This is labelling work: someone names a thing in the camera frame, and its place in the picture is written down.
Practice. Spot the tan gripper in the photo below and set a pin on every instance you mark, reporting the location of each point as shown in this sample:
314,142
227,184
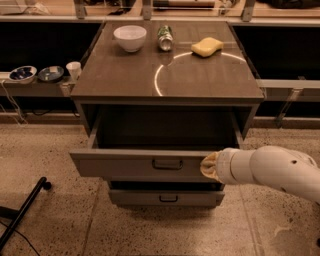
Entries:
224,165

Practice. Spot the grey top drawer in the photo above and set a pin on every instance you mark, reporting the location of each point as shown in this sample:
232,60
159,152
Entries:
122,148

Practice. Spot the grey drawer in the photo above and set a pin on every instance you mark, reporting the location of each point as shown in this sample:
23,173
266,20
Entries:
122,148
192,194

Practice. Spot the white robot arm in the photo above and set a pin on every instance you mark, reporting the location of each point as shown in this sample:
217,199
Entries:
285,170

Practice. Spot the grey drawer cabinet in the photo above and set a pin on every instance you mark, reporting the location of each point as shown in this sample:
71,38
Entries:
152,81

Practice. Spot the grey lower drawer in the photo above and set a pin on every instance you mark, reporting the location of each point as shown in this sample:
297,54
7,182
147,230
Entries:
192,194

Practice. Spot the yellow sponge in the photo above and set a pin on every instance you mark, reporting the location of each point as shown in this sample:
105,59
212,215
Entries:
207,46

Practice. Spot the green soda can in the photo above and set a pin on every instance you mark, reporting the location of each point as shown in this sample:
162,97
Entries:
165,38

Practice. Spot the white ceramic bowl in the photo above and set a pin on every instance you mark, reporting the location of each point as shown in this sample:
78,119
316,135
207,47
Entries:
130,38

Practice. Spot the white paper cup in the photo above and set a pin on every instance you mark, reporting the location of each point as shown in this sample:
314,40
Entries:
74,68

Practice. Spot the black metal stand leg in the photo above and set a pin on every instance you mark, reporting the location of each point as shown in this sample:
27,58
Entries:
16,215

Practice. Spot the dark teal bowl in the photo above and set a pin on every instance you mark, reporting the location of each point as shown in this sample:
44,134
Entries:
51,74

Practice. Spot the grey low side shelf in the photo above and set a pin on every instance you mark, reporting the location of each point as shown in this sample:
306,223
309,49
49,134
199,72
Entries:
62,88

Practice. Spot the black top drawer handle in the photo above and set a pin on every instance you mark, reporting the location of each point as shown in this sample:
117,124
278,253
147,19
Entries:
167,164

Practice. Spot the black drawer handle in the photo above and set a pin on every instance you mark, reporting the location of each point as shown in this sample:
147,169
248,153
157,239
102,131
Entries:
168,199
167,164

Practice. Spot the black lower drawer handle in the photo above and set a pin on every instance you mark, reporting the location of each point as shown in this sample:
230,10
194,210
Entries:
168,199

